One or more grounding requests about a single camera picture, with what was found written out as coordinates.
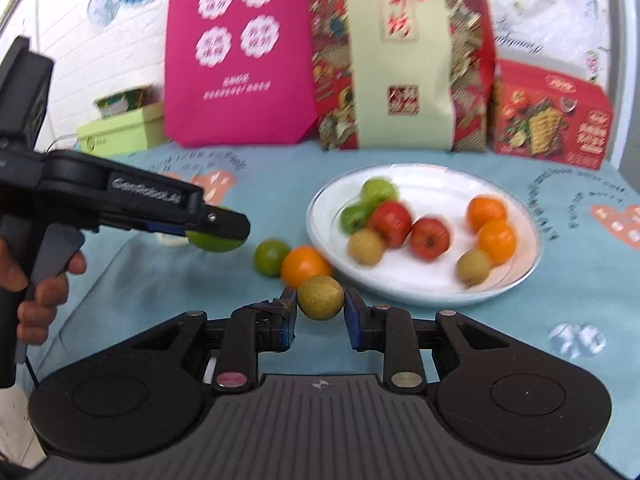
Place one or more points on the teal printed tablecloth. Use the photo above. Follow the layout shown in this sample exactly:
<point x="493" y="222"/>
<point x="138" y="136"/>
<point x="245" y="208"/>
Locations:
<point x="150" y="285"/>

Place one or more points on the white plate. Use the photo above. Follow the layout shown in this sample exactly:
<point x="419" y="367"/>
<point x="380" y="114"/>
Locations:
<point x="435" y="285"/>

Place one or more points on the red cracker box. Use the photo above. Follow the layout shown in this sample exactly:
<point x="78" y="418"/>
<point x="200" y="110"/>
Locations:
<point x="550" y="125"/>

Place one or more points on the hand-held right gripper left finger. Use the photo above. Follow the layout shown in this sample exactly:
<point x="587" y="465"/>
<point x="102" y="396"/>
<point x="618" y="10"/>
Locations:
<point x="287" y="320"/>

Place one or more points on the small green lime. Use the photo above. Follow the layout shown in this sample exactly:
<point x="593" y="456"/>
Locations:
<point x="356" y="216"/>
<point x="271" y="256"/>

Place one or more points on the light green box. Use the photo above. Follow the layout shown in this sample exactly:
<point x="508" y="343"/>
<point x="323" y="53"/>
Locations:
<point x="125" y="132"/>

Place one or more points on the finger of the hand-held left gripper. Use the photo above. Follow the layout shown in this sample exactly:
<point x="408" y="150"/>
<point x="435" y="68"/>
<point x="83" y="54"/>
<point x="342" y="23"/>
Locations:
<point x="225" y="227"/>

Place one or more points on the white door frame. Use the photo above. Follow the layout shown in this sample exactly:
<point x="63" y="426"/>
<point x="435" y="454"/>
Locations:
<point x="625" y="60"/>

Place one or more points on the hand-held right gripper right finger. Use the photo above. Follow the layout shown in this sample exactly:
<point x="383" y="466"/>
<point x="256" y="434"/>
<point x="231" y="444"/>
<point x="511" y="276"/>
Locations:
<point x="352" y="320"/>

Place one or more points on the tan longan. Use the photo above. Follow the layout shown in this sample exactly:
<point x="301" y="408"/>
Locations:
<point x="320" y="297"/>
<point x="366" y="246"/>
<point x="474" y="265"/>

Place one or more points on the person's left hand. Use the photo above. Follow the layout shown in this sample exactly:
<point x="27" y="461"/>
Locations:
<point x="45" y="295"/>

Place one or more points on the pink tote bag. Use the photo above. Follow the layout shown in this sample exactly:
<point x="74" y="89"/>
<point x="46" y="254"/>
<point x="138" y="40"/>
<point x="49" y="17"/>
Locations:
<point x="240" y="110"/>

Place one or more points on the floral plastic bag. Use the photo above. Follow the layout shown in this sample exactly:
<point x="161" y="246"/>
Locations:
<point x="540" y="10"/>

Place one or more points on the small pale paper fan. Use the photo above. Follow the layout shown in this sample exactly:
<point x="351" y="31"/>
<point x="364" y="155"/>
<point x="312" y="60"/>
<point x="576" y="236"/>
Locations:
<point x="102" y="7"/>

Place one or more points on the orange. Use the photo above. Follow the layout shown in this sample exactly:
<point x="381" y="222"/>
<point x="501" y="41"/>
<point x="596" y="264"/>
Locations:
<point x="486" y="212"/>
<point x="496" y="241"/>
<point x="305" y="265"/>

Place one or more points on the green patterned bowl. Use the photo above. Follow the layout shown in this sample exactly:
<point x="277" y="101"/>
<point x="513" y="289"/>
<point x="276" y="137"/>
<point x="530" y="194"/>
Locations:
<point x="127" y="100"/>

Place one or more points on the red fruit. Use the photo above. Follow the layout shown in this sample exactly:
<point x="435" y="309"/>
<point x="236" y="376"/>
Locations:
<point x="430" y="237"/>
<point x="391" y="222"/>

